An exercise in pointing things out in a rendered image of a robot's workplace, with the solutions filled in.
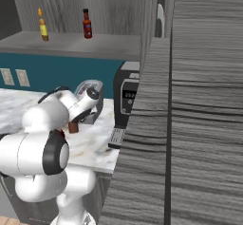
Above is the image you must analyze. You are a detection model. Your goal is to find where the grey wood open cabinet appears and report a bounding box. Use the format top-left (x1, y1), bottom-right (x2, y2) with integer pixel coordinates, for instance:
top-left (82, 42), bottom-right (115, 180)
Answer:
top-left (0, 0), bottom-right (174, 63)

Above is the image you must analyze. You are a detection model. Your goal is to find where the red cinnamon bottle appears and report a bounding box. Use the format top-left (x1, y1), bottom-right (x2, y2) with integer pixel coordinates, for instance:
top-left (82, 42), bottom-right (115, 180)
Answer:
top-left (82, 8), bottom-right (94, 40)

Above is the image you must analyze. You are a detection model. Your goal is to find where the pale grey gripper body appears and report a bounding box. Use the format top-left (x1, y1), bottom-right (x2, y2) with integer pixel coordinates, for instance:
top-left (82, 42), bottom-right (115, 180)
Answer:
top-left (83, 107), bottom-right (100, 124)

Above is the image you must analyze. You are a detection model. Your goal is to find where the black coffee machine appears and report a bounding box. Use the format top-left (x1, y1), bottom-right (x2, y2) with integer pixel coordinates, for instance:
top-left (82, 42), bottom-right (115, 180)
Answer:
top-left (107, 61), bottom-right (141, 150)

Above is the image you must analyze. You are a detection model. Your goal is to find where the yellow honey bottle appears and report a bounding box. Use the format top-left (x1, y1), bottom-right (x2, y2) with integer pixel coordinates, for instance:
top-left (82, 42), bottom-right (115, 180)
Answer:
top-left (37, 8), bottom-right (50, 42)

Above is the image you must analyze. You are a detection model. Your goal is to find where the white cabinet door handle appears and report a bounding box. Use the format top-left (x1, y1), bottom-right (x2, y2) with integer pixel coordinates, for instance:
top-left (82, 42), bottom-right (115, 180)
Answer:
top-left (156, 3), bottom-right (166, 39)

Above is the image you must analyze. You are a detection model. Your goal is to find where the white wall socket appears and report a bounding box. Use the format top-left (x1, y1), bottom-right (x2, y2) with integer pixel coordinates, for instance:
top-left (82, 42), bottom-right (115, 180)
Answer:
top-left (15, 68), bottom-right (31, 88)
top-left (0, 67), bottom-right (15, 86)

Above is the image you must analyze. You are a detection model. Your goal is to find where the brown mug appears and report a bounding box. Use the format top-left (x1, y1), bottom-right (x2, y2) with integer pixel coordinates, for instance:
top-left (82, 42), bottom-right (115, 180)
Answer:
top-left (67, 121), bottom-right (81, 135)

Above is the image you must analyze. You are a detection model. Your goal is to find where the grey wood cabinet door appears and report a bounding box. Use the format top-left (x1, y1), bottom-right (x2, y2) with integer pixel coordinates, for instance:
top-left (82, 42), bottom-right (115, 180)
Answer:
top-left (164, 0), bottom-right (243, 225)
top-left (98, 37), bottom-right (173, 225)

